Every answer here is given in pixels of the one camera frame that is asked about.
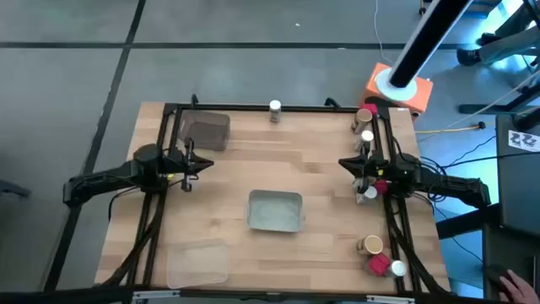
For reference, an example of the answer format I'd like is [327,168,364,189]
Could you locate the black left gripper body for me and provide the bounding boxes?
[170,138,197,181]

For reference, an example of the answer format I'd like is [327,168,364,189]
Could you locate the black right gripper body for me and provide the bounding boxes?
[363,149,390,179]

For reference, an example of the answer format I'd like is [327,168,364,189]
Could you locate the wooden lid spice jar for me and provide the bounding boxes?
[356,234,385,258]
[352,176,379,193]
[351,107,374,135]

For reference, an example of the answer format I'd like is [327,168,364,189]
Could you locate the silver lid spice jar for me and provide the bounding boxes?
[384,259,408,279]
[354,129,375,153]
[356,185,380,206]
[268,99,283,124]

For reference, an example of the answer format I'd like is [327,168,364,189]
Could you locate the clear plastic bin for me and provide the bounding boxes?
[165,238,231,290]

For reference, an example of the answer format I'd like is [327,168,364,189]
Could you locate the grey tray top left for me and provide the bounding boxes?
[176,109,232,152]

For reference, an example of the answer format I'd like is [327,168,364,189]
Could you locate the white round pole base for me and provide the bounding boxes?
[374,67,419,102]

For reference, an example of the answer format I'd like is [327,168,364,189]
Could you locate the orange box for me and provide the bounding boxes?
[363,62,435,116]

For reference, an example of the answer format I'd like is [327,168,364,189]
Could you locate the grey rectangular bin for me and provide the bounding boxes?
[246,188,305,234]

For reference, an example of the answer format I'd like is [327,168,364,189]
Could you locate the black desk crossbar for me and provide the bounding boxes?
[434,203,501,241]

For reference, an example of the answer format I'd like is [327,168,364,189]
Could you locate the black stand leg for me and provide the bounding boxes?
[458,79,540,132]

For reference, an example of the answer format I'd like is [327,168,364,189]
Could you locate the person's shoe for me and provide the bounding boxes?
[456,48,483,68]
[476,32,502,46]

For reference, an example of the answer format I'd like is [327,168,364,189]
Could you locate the black desk panel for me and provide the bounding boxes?
[495,113,540,237]

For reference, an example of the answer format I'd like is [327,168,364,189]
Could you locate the white printed tag sheet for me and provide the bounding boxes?
[508,129,540,153]

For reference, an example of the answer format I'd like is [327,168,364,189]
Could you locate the black desk surface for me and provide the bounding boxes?
[480,223,540,304]

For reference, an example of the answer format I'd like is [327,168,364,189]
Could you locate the black computer mouse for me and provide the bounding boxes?
[483,263,514,292]

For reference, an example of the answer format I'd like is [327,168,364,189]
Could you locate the dark grey floor foot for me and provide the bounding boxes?
[0,179,33,199]

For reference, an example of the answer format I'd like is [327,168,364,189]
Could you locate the black foreground beam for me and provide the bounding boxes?
[0,285,540,304]

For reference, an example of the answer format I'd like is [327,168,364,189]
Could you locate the person's leg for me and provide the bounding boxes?
[495,0,537,39]
[478,25,540,67]

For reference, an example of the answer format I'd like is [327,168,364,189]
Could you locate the person's hand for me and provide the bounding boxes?
[497,269,540,304]

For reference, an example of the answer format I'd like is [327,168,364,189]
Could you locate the yellow floor cable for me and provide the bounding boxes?
[415,122,486,135]

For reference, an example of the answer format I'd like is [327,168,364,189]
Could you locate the black metal table frame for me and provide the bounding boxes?
[100,93,451,296]

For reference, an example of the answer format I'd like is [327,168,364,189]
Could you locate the long black cable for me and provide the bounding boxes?
[440,150,540,170]

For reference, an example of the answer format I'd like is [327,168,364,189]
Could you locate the black cable bundle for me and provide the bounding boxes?
[386,202,448,295]
[103,192,168,288]

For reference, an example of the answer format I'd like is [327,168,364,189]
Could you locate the silver beam bracket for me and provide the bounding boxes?
[132,289,181,301]
[365,294,417,304]

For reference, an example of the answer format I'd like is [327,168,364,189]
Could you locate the black camera pole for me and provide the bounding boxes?
[387,0,476,89]

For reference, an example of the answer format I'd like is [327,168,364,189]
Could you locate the white floor cable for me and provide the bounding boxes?
[373,0,396,67]

